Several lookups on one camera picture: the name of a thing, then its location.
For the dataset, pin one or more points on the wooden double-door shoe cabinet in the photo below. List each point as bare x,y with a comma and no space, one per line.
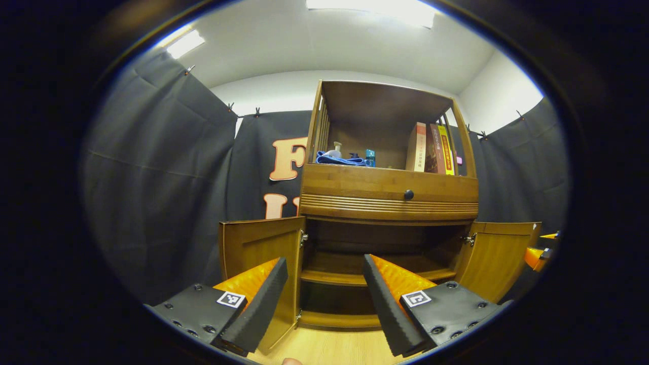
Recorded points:
385,101

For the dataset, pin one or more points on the small teal box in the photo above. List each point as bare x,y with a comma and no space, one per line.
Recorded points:
370,158

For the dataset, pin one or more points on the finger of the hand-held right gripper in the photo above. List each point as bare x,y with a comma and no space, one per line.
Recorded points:
535,257
550,235

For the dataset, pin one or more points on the small white bottle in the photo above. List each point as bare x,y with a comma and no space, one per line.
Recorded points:
334,151

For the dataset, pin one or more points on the wooden cabinet door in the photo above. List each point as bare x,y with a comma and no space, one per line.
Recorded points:
497,258
253,243

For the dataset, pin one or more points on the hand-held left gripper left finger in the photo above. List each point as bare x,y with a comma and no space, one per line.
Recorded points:
263,309

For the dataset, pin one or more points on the wooden inner cabinet shelf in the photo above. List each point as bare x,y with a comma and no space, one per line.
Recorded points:
329,277

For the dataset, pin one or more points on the black backdrop cloth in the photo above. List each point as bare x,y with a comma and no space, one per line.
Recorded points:
152,177

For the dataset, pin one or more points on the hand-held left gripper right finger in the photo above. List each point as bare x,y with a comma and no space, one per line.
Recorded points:
385,309

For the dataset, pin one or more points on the wooden cabinet drawer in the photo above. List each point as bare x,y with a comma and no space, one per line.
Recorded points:
355,185

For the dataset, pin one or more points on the yellow book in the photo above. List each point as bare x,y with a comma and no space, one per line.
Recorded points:
446,152

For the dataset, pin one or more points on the blue cloth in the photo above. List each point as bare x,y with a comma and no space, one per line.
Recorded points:
339,161

